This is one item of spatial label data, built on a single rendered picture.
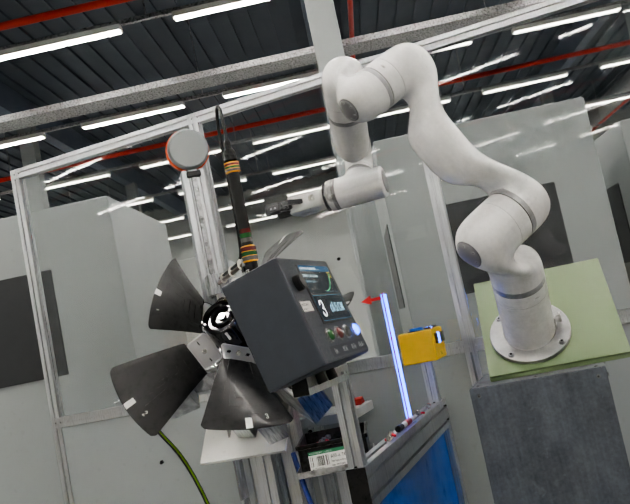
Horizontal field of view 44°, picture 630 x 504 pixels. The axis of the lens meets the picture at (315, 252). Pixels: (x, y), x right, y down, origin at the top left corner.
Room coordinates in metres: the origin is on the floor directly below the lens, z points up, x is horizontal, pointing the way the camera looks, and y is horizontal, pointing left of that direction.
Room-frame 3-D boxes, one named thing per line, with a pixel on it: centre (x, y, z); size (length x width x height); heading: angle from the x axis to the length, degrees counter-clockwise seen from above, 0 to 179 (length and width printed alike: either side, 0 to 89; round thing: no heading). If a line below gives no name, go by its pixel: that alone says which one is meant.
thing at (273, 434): (2.16, 0.21, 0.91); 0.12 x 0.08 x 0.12; 162
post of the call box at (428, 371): (2.32, -0.25, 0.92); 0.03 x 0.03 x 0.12; 72
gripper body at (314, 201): (2.08, -0.02, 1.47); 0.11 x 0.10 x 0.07; 72
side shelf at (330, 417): (2.71, 0.12, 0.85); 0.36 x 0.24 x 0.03; 72
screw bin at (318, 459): (1.92, 0.05, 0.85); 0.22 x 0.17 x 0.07; 177
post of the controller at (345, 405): (1.53, 0.00, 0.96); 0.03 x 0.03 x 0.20; 72
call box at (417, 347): (2.32, -0.26, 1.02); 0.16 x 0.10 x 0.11; 162
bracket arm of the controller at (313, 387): (1.43, 0.03, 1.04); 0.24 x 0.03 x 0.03; 162
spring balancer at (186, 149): (2.84, 0.39, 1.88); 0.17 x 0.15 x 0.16; 72
